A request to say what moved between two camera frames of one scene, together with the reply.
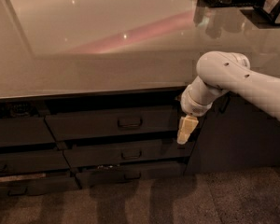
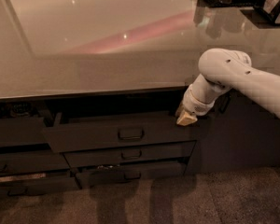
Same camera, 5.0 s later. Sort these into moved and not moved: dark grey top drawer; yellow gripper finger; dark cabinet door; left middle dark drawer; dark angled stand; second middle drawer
Moved: dark grey top drawer; yellow gripper finger
Not moved: dark cabinet door; second middle drawer; dark angled stand; left middle dark drawer
